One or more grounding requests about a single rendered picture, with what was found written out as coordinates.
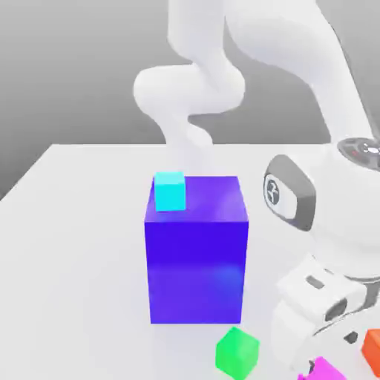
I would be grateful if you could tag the small cyan cube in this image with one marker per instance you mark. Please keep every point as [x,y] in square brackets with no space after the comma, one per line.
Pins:
[169,193]

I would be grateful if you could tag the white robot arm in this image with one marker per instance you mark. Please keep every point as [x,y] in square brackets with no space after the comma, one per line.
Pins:
[207,83]

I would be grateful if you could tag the large blue box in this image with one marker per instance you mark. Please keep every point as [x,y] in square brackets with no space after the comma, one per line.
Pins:
[196,261]

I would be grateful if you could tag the small magenta cube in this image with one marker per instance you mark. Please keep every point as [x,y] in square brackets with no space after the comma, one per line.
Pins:
[325,371]

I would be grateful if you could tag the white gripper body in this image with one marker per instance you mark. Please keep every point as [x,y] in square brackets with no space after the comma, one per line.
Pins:
[297,335]

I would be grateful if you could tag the small green cube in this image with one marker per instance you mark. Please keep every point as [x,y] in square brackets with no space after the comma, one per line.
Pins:
[236,353]

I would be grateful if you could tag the small orange cube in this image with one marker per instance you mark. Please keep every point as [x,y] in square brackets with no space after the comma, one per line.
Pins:
[372,350]

